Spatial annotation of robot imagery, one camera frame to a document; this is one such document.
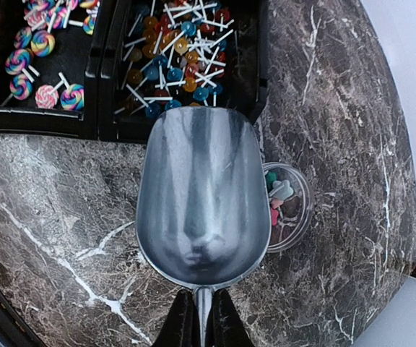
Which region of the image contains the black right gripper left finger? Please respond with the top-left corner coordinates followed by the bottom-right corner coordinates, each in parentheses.
top-left (152, 289), bottom-right (195, 347)

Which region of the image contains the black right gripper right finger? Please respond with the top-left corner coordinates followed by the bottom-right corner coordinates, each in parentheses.
top-left (212, 289), bottom-right (254, 347)

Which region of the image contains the metal candy scoop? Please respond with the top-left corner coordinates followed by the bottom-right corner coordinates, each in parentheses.
top-left (135, 106), bottom-right (272, 346)

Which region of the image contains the clear plastic cup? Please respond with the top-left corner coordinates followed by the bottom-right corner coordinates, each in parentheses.
top-left (263, 162), bottom-right (315, 253)

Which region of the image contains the black three-compartment candy tray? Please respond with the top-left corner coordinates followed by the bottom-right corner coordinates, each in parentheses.
top-left (0, 1), bottom-right (268, 143)

